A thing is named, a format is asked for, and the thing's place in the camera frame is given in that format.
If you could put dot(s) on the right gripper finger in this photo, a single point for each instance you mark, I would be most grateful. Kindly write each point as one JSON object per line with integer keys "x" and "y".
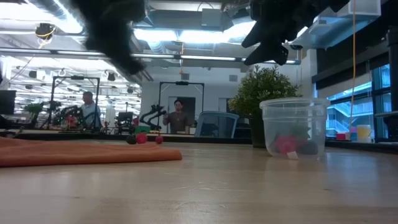
{"x": 261, "y": 37}
{"x": 273, "y": 53}

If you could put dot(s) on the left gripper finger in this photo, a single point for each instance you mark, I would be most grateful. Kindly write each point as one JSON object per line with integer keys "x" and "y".
{"x": 130, "y": 63}

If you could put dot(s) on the red cherry with stem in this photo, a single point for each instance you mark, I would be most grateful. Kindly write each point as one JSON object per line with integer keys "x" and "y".
{"x": 159, "y": 139}

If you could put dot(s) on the black background robot arm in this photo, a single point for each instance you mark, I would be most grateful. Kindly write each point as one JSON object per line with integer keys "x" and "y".
{"x": 152, "y": 113}

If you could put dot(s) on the green potted plant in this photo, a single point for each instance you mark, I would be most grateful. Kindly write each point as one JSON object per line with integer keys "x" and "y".
{"x": 264, "y": 87}

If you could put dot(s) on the grey ceiling box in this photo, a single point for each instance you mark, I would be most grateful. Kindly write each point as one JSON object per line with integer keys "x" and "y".
{"x": 211, "y": 18}

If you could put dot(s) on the long ceiling light strip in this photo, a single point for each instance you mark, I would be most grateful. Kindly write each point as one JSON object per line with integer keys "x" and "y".
{"x": 211, "y": 58}

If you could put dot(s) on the person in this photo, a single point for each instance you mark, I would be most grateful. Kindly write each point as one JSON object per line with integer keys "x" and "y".
{"x": 178, "y": 119}
{"x": 90, "y": 109}

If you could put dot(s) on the clear plastic tub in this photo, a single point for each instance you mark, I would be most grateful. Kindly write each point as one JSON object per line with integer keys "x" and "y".
{"x": 295, "y": 115}

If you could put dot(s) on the green box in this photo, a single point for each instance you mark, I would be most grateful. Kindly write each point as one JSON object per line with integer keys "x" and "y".
{"x": 143, "y": 129}

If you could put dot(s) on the grey office chair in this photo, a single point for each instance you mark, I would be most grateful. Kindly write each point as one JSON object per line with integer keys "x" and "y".
{"x": 216, "y": 124}

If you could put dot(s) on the orange folded cloth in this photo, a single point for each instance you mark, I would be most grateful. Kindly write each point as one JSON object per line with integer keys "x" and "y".
{"x": 77, "y": 152}

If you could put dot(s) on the red block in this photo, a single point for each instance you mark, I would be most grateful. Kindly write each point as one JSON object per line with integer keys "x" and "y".
{"x": 340, "y": 137}

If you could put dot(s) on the blue and pink block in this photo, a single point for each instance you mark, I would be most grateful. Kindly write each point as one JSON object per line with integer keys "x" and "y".
{"x": 353, "y": 134}

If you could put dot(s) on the yellow cup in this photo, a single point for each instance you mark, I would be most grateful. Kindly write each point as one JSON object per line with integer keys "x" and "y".
{"x": 363, "y": 133}

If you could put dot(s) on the black background monitor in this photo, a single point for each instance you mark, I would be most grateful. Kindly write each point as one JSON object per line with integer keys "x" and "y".
{"x": 7, "y": 102}

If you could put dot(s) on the black frame robot station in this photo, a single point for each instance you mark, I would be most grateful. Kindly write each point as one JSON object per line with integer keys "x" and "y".
{"x": 74, "y": 77}
{"x": 182, "y": 83}

